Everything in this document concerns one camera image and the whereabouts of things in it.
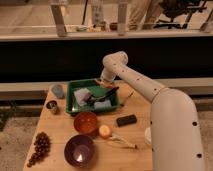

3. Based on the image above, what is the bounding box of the black utensil in tray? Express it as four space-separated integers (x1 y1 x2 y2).
86 87 119 103

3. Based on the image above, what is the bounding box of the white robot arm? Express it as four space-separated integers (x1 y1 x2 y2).
101 51 205 171

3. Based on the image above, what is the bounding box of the green plastic tray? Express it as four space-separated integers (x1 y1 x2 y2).
66 79 119 116

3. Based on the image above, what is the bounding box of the small metal cup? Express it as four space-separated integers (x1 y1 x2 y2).
46 100 59 114

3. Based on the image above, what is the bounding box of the bunch of dark grapes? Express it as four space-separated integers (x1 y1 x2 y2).
27 132 50 167

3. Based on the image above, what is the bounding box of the person in background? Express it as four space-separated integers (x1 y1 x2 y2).
128 0 163 30

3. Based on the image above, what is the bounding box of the black rectangular block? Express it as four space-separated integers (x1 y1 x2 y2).
116 114 137 127

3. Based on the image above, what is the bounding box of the orange apple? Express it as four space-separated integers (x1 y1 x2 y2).
99 125 112 139

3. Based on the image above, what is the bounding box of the light blue sponge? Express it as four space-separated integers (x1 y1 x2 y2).
94 100 111 109

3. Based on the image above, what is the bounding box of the white cloth in tray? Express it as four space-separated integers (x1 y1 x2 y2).
74 88 91 106

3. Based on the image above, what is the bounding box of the black office chair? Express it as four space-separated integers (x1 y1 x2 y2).
154 0 207 29

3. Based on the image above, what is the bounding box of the red bowl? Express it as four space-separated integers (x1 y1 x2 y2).
73 112 98 135

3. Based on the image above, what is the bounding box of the blue grey cup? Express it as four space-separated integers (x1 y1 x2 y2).
51 84 64 99

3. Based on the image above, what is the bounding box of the white lidded container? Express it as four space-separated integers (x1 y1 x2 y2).
144 127 151 146

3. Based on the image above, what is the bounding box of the purple bowl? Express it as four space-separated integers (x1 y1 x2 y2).
64 135 95 167

